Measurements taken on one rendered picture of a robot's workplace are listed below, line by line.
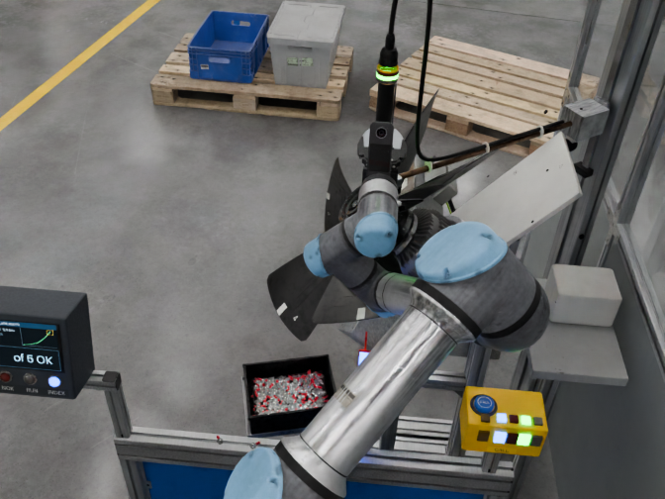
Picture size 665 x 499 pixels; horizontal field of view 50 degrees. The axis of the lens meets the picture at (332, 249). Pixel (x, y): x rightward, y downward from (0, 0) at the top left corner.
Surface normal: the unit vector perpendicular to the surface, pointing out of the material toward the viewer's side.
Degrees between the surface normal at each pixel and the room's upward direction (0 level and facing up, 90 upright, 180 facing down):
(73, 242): 0
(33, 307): 15
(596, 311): 90
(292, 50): 95
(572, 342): 0
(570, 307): 90
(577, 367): 0
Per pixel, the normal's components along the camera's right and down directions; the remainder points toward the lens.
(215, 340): 0.03, -0.77
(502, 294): 0.38, 0.30
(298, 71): -0.14, 0.70
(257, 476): -0.73, -0.51
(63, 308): 0.05, -0.91
